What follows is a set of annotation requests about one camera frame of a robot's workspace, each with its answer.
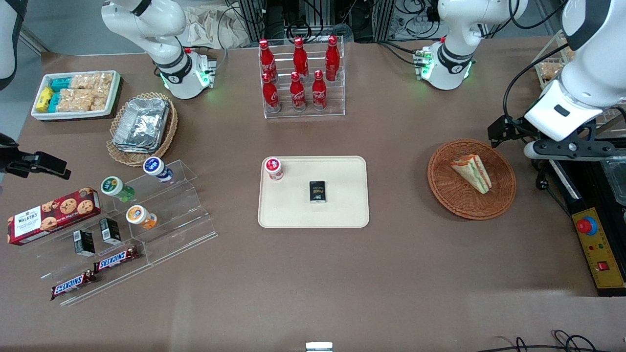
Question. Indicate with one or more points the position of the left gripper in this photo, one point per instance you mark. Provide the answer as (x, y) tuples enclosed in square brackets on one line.
[(515, 129)]

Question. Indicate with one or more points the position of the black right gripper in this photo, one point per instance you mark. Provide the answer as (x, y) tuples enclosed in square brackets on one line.
[(11, 160)]

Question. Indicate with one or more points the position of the triangular sandwich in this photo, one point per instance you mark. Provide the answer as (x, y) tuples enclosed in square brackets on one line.
[(473, 171)]

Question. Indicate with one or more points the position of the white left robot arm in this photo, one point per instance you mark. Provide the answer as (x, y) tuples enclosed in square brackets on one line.
[(455, 29)]

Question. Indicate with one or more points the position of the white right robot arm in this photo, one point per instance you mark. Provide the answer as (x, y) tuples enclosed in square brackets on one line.
[(161, 29)]

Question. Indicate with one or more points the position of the round brown wicker basket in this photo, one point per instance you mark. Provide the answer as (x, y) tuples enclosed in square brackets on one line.
[(459, 200)]

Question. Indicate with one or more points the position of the white rectangular snack tray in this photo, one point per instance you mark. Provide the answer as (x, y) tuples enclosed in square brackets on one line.
[(113, 95)]

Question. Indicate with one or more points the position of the oval light wicker basket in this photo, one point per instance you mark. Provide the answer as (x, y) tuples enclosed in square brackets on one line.
[(168, 132)]

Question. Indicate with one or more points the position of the beige plastic tray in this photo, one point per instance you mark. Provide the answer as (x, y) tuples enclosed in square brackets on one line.
[(342, 210)]

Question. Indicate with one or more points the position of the red Walkers cookie box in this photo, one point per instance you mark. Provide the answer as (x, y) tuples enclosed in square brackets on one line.
[(54, 215)]

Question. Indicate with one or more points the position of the green-lid small bottle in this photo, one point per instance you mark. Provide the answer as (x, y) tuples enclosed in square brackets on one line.
[(113, 186)]

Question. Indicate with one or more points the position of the teal snack packet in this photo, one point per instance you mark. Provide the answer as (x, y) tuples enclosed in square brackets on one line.
[(54, 101), (60, 84)]

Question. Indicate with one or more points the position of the yellow snack packet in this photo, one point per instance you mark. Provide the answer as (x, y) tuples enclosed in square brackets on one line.
[(44, 99)]

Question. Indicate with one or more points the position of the clear bag rice crackers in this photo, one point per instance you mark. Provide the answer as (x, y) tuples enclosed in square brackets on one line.
[(100, 100), (76, 100), (93, 80)]

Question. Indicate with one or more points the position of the clear bag of snacks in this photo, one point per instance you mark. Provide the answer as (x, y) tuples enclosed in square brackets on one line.
[(550, 71)]

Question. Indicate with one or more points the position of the small black carton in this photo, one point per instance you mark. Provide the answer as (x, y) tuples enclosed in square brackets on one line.
[(110, 231), (84, 243)]

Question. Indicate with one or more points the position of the stack of foil trays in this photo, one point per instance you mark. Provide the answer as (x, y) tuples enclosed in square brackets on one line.
[(142, 124)]

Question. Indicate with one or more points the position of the orange-lid small bottle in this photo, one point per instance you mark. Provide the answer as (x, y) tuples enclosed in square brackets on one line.
[(139, 216)]

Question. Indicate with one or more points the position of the blue-lid small bottle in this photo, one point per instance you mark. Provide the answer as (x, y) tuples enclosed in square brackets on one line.
[(155, 167)]

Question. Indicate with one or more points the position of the Snickers chocolate bar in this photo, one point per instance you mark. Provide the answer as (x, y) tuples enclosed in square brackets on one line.
[(72, 285), (116, 259)]

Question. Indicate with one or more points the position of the clear plastic container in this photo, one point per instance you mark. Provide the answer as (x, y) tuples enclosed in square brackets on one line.
[(616, 181)]

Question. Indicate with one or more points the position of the grey aluminium bar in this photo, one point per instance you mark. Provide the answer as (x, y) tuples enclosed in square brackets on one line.
[(33, 39)]

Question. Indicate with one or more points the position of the clear acrylic stepped stand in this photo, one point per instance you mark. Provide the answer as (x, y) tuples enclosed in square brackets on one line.
[(186, 215)]

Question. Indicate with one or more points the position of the yellow emergency stop box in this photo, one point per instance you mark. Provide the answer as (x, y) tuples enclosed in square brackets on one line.
[(599, 249)]

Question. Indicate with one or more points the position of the clear acrylic bottle rack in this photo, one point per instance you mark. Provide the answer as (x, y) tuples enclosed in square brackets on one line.
[(337, 98)]

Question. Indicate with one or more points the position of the red cola bottle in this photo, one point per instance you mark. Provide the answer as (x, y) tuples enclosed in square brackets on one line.
[(300, 58), (267, 59), (319, 94), (332, 59), (271, 95), (297, 95)]

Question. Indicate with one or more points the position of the small black box gold print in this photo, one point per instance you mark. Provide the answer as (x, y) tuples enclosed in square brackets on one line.
[(318, 192)]

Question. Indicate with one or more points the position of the crumpled beige cloth bag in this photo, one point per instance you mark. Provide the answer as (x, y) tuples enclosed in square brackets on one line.
[(210, 27)]

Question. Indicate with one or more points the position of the red-lid small white bottle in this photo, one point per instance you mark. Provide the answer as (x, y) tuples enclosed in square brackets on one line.
[(274, 168)]

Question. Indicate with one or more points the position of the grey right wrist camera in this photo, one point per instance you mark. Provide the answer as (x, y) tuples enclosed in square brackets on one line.
[(7, 140)]

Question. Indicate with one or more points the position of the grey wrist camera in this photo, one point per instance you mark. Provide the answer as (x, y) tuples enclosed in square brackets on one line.
[(562, 147), (7, 140)]

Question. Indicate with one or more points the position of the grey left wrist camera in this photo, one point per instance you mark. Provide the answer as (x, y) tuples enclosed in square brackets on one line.
[(562, 147)]

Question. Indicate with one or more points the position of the black appliance frame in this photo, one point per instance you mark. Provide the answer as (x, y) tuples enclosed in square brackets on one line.
[(582, 186)]

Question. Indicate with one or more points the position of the small silver metal bracket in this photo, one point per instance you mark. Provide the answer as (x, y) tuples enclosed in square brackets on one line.
[(319, 347)]

